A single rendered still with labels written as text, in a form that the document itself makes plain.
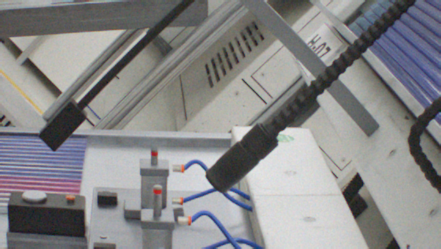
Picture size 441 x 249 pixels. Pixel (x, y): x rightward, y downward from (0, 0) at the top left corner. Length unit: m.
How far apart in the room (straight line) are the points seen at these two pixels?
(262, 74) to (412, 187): 1.27
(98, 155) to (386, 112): 0.41
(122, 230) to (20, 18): 1.19
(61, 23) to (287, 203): 1.19
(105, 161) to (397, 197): 0.48
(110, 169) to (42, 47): 4.22
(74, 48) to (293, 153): 4.39
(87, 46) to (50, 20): 3.35
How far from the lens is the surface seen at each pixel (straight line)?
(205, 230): 0.79
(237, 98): 1.97
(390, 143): 0.80
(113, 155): 1.14
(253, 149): 0.57
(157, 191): 0.69
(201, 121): 1.98
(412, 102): 0.74
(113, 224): 0.79
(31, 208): 0.86
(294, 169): 0.88
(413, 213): 0.69
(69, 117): 0.82
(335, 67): 0.57
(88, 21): 1.92
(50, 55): 5.30
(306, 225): 0.76
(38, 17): 1.93
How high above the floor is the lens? 1.38
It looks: 9 degrees down
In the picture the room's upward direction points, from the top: 47 degrees clockwise
